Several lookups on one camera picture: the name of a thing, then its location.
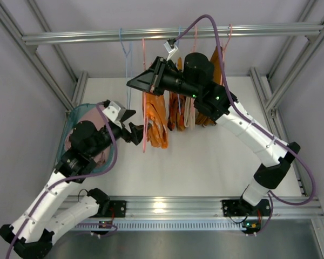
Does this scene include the pink wire hanger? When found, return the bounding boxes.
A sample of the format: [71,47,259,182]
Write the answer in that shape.
[191,25,198,53]
[218,23,233,81]
[142,38,148,153]

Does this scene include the orange white tie-dye trousers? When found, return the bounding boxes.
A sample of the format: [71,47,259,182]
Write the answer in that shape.
[142,93,168,149]

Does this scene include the blue wire hanger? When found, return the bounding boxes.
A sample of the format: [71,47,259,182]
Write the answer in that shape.
[119,28,133,109]
[175,25,185,115]

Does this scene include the pink trousers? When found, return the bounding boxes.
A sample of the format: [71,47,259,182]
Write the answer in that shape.
[64,104,114,169]

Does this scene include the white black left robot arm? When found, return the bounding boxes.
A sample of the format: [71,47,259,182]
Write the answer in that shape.
[0,105,143,258]

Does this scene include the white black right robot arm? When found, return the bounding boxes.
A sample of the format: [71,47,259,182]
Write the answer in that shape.
[127,52,300,209]

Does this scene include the orange brown patterned trousers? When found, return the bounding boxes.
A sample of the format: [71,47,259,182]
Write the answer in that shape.
[166,55,187,132]

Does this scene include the beige trousers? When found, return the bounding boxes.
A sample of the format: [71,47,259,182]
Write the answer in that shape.
[184,97,195,130]

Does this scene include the teal plastic basket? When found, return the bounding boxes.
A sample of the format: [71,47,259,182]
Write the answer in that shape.
[53,103,118,175]

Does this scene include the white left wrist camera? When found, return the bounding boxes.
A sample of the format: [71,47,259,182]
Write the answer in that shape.
[102,100,126,123]

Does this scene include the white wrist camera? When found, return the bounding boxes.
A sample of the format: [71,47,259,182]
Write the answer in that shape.
[164,38,181,63]
[102,100,126,123]

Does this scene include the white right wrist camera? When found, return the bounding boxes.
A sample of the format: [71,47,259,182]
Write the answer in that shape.
[164,38,181,63]

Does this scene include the aluminium left frame strut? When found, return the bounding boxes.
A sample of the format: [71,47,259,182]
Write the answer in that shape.
[0,1,89,111]

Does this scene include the aluminium frame strut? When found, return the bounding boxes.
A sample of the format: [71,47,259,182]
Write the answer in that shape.
[248,0,324,195]
[0,1,89,111]

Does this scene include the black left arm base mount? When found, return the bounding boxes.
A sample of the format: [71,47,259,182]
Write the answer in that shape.
[103,200,127,218]

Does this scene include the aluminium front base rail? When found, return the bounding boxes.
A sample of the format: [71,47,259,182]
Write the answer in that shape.
[111,196,324,220]

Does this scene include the grey slotted cable duct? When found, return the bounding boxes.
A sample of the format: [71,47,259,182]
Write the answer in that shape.
[70,219,249,232]

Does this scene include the aluminium right frame strut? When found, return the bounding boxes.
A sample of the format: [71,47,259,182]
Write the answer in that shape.
[248,0,324,195]

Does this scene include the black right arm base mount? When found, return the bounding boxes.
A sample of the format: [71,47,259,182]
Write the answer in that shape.
[221,199,271,217]

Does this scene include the aluminium hanging rail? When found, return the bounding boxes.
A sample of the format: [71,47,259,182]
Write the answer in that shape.
[23,22,324,45]

